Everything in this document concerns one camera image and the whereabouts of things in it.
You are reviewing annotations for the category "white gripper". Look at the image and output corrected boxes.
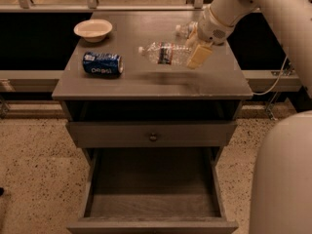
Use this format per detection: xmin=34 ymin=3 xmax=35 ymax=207
xmin=185 ymin=6 xmax=234 ymax=69

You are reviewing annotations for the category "clear plastic water bottle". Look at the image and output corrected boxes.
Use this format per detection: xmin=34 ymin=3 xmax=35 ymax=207
xmin=138 ymin=42 xmax=191 ymax=66

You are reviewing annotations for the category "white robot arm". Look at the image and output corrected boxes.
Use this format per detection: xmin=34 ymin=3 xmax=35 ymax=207
xmin=187 ymin=0 xmax=312 ymax=234

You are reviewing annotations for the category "round dark drawer knob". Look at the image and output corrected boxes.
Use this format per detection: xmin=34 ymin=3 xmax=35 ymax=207
xmin=149 ymin=133 xmax=158 ymax=142

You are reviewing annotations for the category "closed grey upper drawer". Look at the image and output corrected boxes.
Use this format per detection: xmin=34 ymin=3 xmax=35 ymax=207
xmin=66 ymin=121 xmax=237 ymax=148

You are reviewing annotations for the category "open grey middle drawer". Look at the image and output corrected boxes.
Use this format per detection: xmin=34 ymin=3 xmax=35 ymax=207
xmin=67 ymin=147 xmax=238 ymax=234

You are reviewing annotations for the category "grey wooden nightstand cabinet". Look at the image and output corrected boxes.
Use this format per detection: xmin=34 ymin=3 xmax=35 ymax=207
xmin=53 ymin=11 xmax=252 ymax=234

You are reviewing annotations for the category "blue pepsi can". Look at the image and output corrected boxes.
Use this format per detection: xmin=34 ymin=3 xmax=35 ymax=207
xmin=82 ymin=52 xmax=124 ymax=76

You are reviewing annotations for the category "white ceramic bowl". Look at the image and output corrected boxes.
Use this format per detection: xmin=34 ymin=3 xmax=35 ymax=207
xmin=74 ymin=19 xmax=113 ymax=43

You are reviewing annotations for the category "white cable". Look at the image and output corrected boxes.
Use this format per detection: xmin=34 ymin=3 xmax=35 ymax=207
xmin=253 ymin=56 xmax=289 ymax=97

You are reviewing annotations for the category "metal railing frame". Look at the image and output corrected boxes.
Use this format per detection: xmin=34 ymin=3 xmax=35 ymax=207
xmin=1 ymin=0 xmax=310 ymax=98

